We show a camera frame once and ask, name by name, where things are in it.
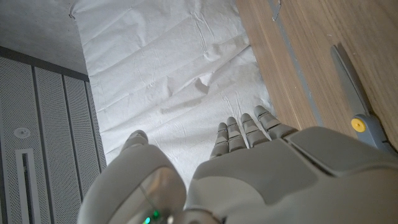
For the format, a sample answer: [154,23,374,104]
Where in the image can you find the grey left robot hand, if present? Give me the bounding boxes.
[76,105,398,224]

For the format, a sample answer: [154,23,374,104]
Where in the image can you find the white curtain cloth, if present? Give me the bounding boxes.
[70,0,276,187]

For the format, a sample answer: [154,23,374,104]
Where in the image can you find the linear ceiling slot light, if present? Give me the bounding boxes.
[14,148,43,224]

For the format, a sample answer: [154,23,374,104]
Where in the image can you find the round ceiling sensor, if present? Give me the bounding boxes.
[13,126,32,140]

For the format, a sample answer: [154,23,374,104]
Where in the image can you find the grey scissors with yellow handles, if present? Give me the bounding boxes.
[330,43,398,156]

